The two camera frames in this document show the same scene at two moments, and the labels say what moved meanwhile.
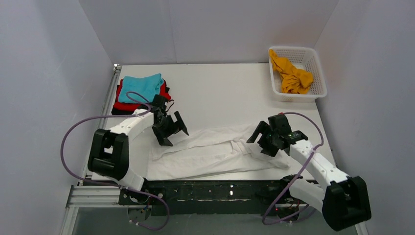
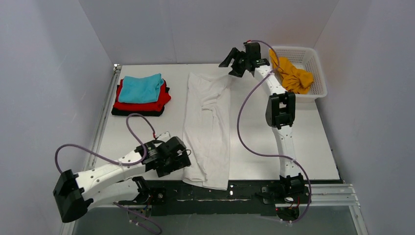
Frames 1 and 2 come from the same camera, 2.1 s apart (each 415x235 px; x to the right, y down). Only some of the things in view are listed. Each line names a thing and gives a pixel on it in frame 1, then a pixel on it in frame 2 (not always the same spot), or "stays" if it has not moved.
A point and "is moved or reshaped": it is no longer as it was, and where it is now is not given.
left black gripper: x=169 y=127 → x=181 y=158
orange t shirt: x=295 y=80 stays
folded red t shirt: x=120 y=106 stays
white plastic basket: x=303 y=58 stays
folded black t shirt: x=115 y=111 stays
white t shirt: x=211 y=152 is moved or reshaped
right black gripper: x=265 y=138 → x=238 y=63
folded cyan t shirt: x=140 y=89 stays
